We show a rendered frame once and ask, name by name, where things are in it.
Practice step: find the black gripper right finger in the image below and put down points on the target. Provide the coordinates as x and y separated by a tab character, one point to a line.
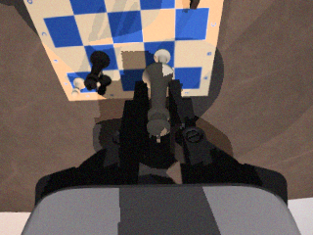
203	162

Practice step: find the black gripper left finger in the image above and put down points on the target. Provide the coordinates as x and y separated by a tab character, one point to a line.
118	162

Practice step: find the blue and cream chessboard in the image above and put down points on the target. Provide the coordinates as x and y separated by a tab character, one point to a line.
129	32

